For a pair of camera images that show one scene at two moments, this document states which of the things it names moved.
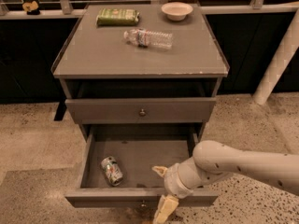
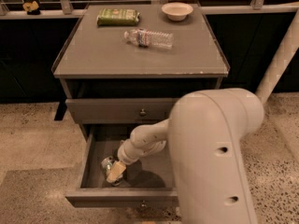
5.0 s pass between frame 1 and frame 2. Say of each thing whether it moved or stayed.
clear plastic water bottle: stayed
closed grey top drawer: stayed
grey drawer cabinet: stayed
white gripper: moved
